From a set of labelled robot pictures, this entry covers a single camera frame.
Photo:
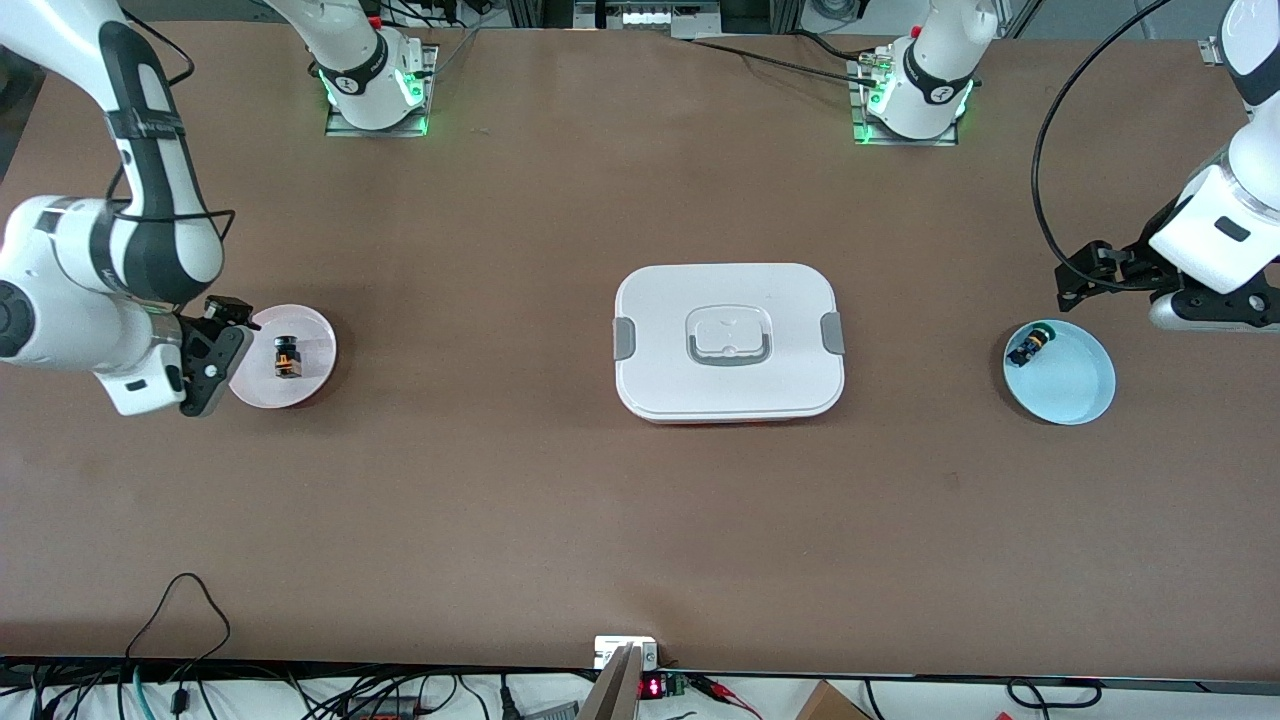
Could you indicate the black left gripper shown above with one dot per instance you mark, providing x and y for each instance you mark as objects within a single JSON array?
[{"x": 1134, "y": 262}]

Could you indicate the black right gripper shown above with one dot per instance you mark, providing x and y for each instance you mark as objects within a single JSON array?
[{"x": 222, "y": 312}]

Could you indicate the orange black switch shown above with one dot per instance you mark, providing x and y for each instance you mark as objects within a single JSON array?
[{"x": 288, "y": 358}]

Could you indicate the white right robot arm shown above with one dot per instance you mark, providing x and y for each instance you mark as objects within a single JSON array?
[{"x": 60, "y": 260}]

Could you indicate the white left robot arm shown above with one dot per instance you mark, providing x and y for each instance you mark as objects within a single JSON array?
[{"x": 1215, "y": 230}]

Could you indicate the white lunch box grey clips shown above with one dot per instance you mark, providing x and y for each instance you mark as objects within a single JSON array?
[{"x": 730, "y": 385}]

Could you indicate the brown cardboard box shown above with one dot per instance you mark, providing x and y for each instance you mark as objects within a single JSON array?
[{"x": 828, "y": 705}]

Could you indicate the pink round plate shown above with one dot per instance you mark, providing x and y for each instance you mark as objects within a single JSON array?
[{"x": 312, "y": 345}]

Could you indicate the light blue round plate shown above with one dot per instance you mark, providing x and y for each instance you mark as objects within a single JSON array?
[{"x": 1075, "y": 385}]

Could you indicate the aluminium table edge profile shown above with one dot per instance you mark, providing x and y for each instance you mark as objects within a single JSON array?
[{"x": 1212, "y": 50}]

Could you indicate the black power plug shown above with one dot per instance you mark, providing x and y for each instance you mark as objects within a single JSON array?
[{"x": 508, "y": 700}]

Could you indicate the white mounting block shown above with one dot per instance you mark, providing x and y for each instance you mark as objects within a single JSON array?
[{"x": 610, "y": 650}]

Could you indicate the grey angled profile bar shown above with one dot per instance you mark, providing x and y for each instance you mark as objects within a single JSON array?
[{"x": 612, "y": 695}]

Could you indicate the red black clip leads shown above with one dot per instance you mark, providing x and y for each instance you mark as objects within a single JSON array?
[{"x": 720, "y": 688}]

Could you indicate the red digit display module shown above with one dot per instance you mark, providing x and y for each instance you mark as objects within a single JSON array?
[{"x": 652, "y": 687}]

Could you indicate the green black switch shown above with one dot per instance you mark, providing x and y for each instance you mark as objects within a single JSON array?
[{"x": 1032, "y": 345}]

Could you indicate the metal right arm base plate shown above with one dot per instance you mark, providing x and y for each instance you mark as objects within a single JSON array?
[{"x": 340, "y": 128}]

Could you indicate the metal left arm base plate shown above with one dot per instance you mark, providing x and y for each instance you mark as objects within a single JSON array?
[{"x": 870, "y": 138}]

